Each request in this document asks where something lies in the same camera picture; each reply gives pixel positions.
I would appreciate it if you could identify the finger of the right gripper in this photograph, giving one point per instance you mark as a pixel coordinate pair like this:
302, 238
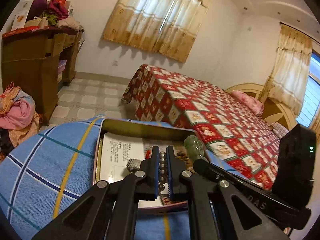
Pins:
215, 174

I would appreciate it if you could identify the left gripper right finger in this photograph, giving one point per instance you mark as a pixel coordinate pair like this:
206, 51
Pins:
216, 209

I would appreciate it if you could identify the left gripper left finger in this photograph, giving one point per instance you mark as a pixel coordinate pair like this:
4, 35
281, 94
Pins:
107, 210

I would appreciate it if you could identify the green jade pendant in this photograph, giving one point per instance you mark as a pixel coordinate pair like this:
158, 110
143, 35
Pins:
194, 148

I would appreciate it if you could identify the pink metal tin box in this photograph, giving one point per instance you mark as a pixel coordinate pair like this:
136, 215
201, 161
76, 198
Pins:
145, 130

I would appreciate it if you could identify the red patterned bedspread bed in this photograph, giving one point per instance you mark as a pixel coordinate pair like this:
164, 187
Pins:
226, 126

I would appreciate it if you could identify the striped pillow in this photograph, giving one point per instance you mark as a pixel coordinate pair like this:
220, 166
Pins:
279, 130

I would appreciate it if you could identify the blue plaid tablecloth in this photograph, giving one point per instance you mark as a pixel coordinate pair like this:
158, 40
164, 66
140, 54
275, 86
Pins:
32, 175

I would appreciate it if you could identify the pink pillow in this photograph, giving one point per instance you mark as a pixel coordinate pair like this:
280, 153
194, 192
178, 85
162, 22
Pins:
252, 103

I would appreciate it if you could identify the cream wooden headboard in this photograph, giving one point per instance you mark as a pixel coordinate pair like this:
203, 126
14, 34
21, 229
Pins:
273, 110

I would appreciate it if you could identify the beige side curtain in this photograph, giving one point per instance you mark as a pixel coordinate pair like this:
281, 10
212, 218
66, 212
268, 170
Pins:
287, 82

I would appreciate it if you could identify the pink clothes pile on floor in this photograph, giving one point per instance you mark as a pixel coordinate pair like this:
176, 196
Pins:
19, 119

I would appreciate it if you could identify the boxes in desk shelf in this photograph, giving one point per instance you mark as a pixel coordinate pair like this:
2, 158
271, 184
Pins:
61, 68

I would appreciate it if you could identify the beige window curtain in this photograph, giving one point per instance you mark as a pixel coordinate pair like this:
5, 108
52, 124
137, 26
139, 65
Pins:
167, 27

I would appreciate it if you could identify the brown wooden desk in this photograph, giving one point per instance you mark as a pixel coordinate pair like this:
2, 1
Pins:
30, 60

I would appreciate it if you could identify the red flat box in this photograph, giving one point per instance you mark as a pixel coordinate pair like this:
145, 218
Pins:
20, 31

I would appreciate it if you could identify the clothes pile on desk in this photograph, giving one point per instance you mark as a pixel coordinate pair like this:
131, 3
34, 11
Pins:
52, 13

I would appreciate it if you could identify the white product box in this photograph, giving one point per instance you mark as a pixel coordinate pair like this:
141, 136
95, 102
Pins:
21, 15

